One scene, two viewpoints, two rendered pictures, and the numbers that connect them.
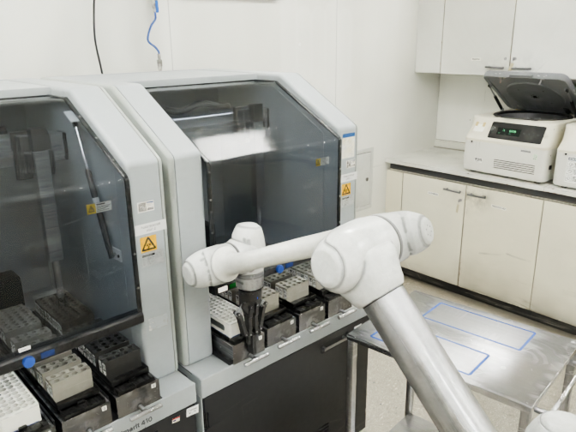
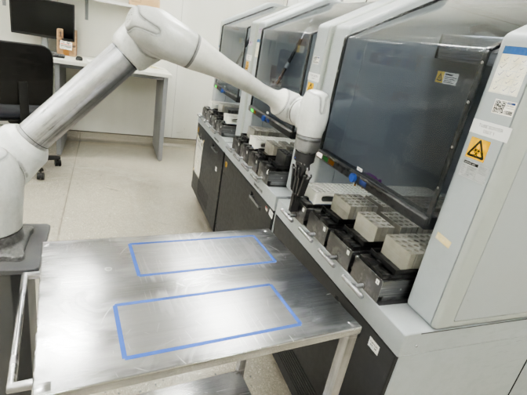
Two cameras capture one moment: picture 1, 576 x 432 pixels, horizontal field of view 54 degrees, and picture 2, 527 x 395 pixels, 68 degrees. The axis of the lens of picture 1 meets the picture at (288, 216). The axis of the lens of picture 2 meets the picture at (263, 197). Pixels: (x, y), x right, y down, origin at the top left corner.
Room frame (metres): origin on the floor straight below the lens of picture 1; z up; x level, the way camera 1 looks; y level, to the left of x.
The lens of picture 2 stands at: (1.96, -1.22, 1.33)
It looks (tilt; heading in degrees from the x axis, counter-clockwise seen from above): 21 degrees down; 109
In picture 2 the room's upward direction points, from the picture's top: 10 degrees clockwise
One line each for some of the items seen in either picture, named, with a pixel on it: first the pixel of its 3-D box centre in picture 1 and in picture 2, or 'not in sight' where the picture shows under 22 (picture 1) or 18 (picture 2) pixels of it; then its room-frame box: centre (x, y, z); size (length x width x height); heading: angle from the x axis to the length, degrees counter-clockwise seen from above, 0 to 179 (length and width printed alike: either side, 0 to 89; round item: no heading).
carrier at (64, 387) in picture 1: (71, 384); (270, 148); (1.34, 0.61, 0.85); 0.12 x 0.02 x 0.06; 133
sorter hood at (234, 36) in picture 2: not in sight; (265, 52); (0.88, 1.46, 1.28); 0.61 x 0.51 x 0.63; 133
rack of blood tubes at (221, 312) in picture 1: (215, 313); (341, 195); (1.78, 0.26, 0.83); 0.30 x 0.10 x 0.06; 43
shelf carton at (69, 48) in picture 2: not in sight; (67, 41); (-1.39, 1.90, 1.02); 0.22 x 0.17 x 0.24; 132
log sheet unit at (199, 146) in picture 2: not in sight; (197, 154); (0.46, 1.42, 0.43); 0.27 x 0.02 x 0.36; 133
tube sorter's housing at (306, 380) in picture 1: (213, 273); (448, 227); (2.19, 0.32, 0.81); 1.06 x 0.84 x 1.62; 43
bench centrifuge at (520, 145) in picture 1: (529, 122); not in sight; (3.64, -1.57, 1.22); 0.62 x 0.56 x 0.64; 131
